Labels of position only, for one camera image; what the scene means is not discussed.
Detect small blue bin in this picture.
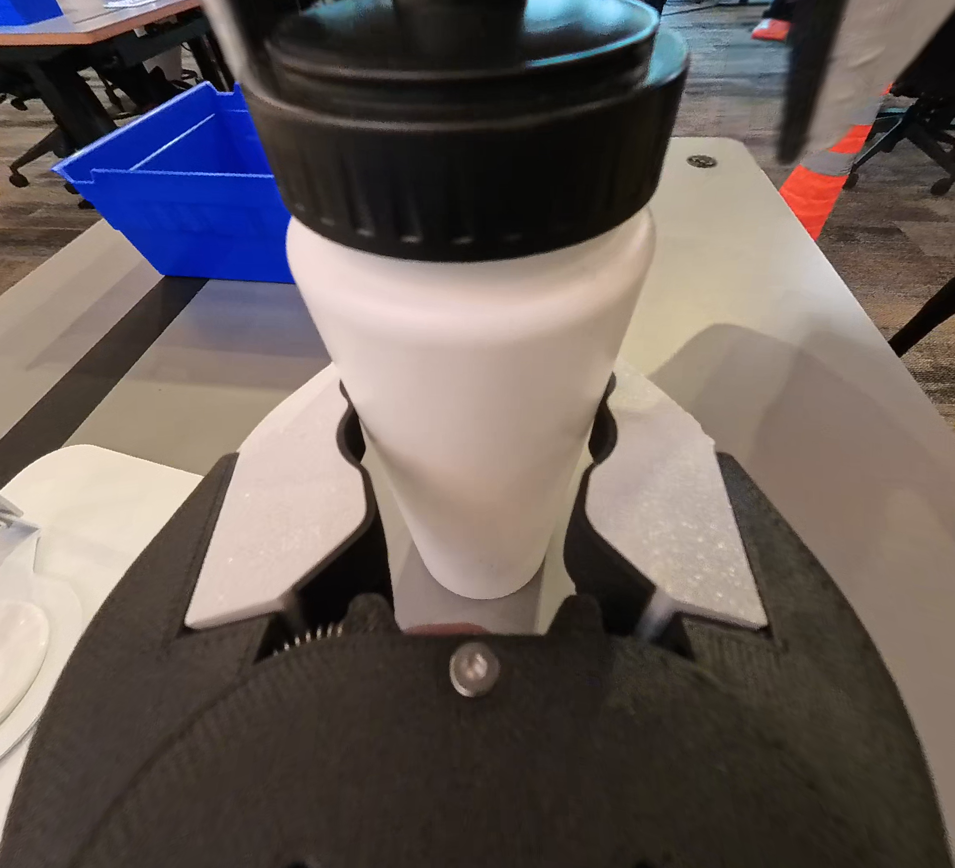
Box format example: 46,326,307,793
0,0,64,27

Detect black tape strip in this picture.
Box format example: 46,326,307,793
0,276,206,462

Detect orange traffic cone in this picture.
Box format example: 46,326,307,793
778,88,892,240

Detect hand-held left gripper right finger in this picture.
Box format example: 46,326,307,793
565,368,769,641

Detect brown-edged office table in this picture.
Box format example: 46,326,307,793
0,0,202,47

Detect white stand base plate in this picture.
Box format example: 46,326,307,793
0,444,204,761

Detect clear acrylic stand support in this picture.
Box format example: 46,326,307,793
0,495,83,753

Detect black table leg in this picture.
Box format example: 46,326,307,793
888,279,955,359

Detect black bottle lid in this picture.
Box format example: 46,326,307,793
245,0,691,263

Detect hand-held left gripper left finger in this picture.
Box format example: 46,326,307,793
183,368,392,632

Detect black office chair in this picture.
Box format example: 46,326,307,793
843,55,955,197

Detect white plastic bottle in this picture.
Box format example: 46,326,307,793
286,207,658,602

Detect blue plastic bin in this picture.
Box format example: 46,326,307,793
51,81,295,285

